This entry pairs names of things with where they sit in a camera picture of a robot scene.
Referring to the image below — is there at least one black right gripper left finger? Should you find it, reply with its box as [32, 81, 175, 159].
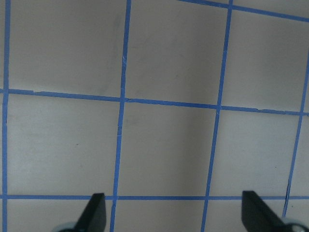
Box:
[76, 193, 106, 232]

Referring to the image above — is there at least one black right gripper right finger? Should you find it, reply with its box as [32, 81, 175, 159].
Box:
[241, 191, 286, 232]

